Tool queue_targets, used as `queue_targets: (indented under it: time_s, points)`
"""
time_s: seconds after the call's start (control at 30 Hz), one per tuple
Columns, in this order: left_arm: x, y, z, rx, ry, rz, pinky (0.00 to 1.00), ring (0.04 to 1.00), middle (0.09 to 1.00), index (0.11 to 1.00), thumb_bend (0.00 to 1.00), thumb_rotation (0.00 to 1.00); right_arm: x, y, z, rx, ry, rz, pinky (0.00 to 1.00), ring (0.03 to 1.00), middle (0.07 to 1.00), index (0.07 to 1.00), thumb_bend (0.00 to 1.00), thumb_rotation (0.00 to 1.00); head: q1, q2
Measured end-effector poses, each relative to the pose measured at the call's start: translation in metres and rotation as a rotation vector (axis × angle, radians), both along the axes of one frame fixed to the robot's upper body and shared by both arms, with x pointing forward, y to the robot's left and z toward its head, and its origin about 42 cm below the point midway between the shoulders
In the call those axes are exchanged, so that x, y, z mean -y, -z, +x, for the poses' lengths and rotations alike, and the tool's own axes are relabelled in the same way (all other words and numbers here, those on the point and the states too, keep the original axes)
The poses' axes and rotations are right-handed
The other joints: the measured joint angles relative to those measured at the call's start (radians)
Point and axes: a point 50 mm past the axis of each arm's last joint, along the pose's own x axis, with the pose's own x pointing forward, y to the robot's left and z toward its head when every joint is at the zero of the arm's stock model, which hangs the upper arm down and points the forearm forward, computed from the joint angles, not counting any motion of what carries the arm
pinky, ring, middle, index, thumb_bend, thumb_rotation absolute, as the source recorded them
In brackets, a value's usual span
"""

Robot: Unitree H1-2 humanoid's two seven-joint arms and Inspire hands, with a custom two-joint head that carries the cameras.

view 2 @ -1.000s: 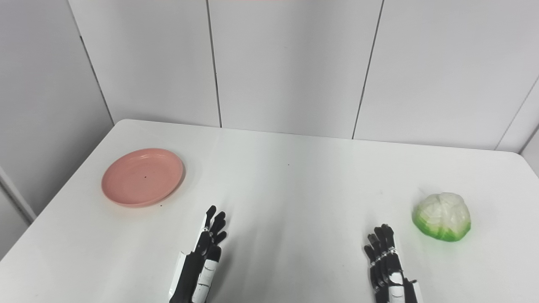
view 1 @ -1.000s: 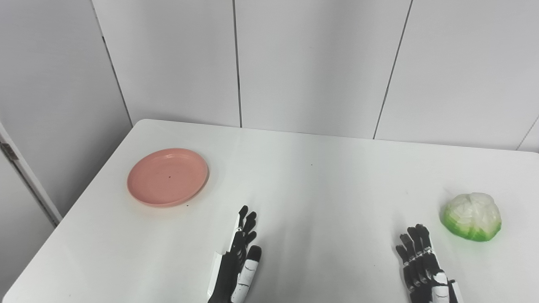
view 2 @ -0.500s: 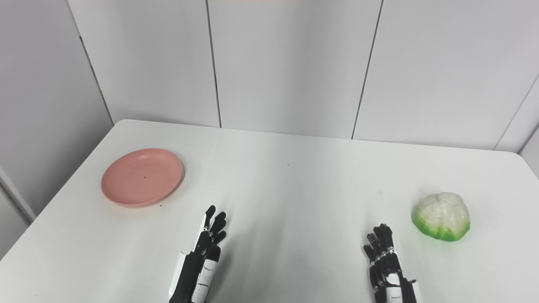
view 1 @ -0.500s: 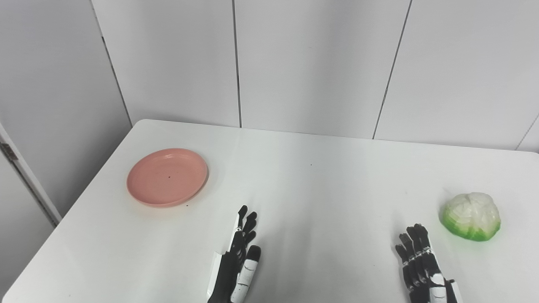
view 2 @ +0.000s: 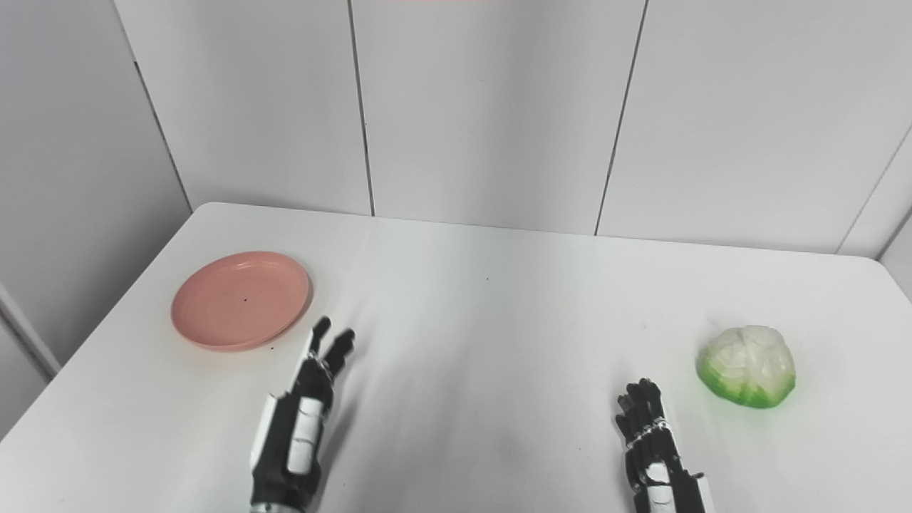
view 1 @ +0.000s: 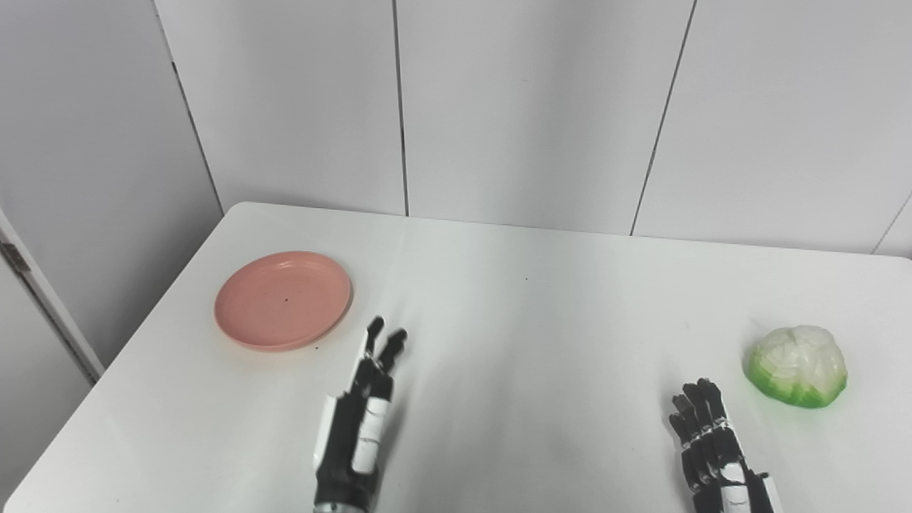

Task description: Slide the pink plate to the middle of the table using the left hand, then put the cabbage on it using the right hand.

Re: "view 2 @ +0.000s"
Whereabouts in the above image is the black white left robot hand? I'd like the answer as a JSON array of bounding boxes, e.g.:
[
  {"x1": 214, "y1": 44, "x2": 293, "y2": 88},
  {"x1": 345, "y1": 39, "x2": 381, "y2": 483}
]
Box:
[{"x1": 249, "y1": 316, "x2": 356, "y2": 513}]

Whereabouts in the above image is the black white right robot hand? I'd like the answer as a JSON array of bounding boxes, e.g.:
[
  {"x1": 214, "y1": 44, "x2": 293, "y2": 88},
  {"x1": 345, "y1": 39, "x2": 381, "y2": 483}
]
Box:
[{"x1": 616, "y1": 378, "x2": 715, "y2": 513}]

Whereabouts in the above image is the green white toy cabbage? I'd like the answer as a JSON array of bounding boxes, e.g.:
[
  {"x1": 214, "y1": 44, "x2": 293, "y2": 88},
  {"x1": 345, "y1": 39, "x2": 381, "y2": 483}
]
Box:
[{"x1": 697, "y1": 325, "x2": 797, "y2": 409}]

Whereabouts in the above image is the pink round plate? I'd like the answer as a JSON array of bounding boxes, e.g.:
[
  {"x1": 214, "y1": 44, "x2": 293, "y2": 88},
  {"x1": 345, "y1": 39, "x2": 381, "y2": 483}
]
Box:
[{"x1": 171, "y1": 251, "x2": 312, "y2": 352}]

